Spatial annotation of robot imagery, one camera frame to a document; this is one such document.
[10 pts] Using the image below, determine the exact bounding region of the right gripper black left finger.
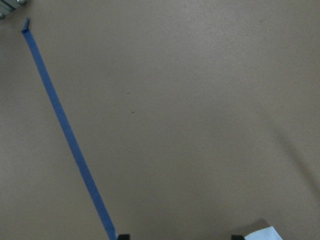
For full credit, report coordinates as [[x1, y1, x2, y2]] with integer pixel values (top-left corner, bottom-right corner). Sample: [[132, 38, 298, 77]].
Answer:
[[117, 234, 130, 240]]

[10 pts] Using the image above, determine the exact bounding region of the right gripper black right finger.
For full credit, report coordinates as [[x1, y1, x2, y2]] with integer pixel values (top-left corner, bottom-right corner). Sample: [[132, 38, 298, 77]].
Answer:
[[231, 235, 244, 240]]

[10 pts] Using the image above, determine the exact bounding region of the light blue t-shirt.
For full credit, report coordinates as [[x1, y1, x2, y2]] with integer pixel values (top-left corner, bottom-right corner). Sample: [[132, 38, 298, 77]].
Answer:
[[244, 226, 283, 240]]

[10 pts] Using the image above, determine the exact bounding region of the brown paper table cover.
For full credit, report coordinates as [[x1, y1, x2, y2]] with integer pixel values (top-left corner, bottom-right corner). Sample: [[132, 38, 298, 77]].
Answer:
[[0, 0, 320, 240]]

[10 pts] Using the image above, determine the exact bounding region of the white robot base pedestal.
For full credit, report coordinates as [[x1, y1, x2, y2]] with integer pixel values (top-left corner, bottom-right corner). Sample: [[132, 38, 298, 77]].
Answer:
[[0, 0, 29, 20]]

